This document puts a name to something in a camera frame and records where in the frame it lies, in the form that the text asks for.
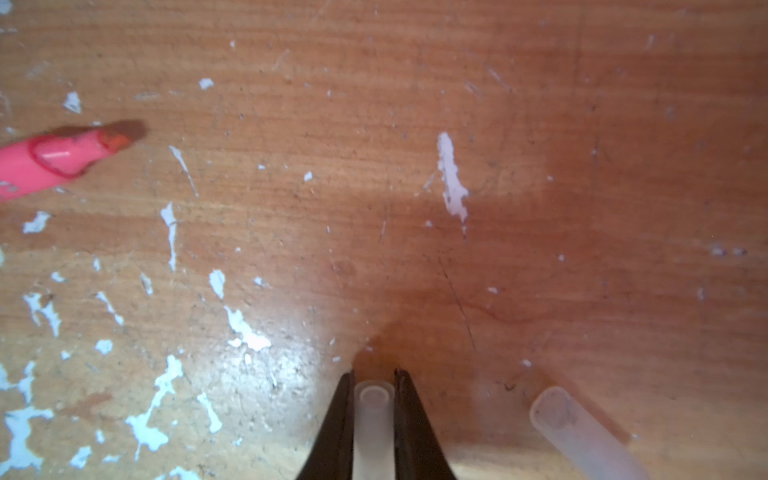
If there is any pink marker pen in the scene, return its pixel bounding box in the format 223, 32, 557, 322
1, 128, 134, 202

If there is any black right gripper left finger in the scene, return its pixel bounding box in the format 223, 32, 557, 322
296, 370, 355, 480

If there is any clear pen cap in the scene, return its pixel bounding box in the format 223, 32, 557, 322
352, 380, 396, 480
529, 386, 650, 479

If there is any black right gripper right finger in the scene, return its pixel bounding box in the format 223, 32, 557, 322
393, 369, 456, 480

